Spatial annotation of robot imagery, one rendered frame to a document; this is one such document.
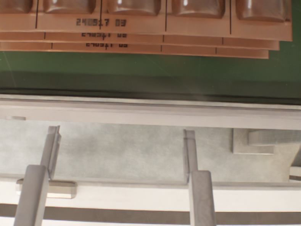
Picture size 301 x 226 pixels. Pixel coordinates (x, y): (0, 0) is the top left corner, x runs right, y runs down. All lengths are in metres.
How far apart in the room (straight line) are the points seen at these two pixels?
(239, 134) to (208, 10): 0.75
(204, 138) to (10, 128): 0.35
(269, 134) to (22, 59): 0.61
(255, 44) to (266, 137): 0.62
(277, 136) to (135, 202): 0.47
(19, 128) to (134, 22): 0.75
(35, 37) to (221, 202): 0.16
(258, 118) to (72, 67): 0.08
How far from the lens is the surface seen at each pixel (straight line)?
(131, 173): 0.88
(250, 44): 0.18
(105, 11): 0.16
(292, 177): 0.92
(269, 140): 0.78
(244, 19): 0.16
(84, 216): 0.29
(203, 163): 0.89
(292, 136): 0.68
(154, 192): 0.29
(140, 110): 0.18
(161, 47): 0.19
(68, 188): 0.28
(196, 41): 0.18
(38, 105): 0.19
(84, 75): 0.20
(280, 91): 0.20
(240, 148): 0.90
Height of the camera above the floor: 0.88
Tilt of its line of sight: 84 degrees down
